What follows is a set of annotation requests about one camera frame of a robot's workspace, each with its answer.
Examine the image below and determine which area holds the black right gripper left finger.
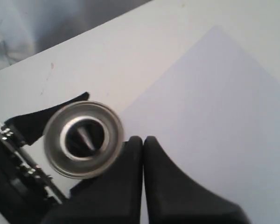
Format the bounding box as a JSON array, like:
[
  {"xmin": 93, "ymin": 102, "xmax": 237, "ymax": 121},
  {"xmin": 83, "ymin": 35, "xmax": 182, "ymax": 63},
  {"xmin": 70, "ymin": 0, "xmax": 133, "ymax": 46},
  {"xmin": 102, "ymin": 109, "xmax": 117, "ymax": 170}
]
[{"xmin": 42, "ymin": 136, "xmax": 143, "ymax": 224}]

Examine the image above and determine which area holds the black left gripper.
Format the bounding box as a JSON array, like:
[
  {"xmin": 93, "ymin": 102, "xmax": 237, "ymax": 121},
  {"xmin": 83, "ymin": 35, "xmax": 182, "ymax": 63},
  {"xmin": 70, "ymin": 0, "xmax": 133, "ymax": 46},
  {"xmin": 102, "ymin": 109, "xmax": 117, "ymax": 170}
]
[{"xmin": 0, "ymin": 92, "xmax": 90, "ymax": 224}]

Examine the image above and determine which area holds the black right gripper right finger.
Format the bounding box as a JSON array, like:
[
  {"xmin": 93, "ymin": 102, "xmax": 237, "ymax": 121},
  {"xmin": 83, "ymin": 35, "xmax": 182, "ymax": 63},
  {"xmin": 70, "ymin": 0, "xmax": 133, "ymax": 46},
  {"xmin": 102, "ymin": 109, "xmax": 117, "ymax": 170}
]
[{"xmin": 143, "ymin": 136, "xmax": 250, "ymax": 224}]

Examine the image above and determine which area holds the white polka-dot spray can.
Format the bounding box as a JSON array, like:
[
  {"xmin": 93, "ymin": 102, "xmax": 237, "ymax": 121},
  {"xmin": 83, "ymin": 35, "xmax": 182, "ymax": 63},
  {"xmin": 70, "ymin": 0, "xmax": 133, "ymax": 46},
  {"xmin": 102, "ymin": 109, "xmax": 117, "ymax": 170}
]
[{"xmin": 43, "ymin": 101, "xmax": 124, "ymax": 179}]

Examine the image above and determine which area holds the white paper sheet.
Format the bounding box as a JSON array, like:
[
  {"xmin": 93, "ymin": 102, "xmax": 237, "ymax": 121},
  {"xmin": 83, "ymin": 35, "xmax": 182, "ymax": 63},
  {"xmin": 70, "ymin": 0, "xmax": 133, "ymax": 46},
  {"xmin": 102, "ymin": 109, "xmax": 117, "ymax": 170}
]
[{"xmin": 121, "ymin": 26, "xmax": 280, "ymax": 223}]

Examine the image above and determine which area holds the white backdrop curtain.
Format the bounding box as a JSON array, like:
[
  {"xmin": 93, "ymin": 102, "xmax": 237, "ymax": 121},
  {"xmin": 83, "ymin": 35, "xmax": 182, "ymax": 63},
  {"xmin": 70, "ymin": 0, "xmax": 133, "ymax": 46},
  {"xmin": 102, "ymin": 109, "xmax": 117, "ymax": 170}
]
[{"xmin": 0, "ymin": 0, "xmax": 147, "ymax": 70}]

